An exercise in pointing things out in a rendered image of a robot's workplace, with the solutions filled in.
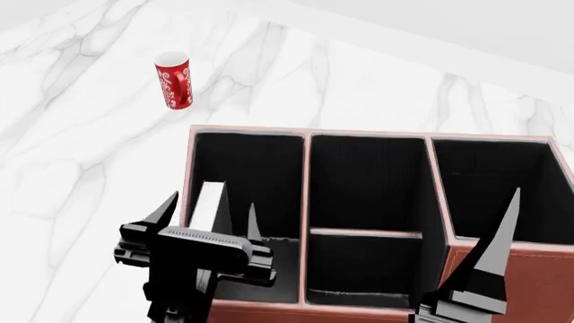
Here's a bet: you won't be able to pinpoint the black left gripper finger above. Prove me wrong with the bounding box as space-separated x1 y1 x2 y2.
142 190 180 231
246 202 264 242

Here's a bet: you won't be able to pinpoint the brown leather caddy, black compartments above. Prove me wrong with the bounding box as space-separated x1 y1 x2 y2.
178 124 574 323

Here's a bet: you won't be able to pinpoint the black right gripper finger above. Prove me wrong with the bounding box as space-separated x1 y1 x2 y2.
435 187 522 316

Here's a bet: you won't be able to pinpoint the red mug with white pattern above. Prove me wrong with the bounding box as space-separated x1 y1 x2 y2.
153 50 195 110

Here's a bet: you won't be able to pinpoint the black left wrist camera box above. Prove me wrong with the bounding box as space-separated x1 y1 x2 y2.
156 225 256 275

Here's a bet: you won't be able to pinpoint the white book with black cover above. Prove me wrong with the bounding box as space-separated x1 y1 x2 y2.
187 180 234 237

